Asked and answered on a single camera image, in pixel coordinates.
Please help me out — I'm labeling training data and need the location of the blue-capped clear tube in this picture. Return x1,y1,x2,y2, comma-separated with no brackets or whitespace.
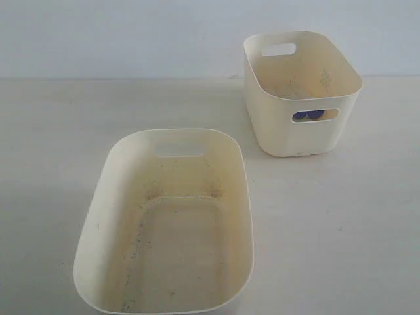
293,112,307,121

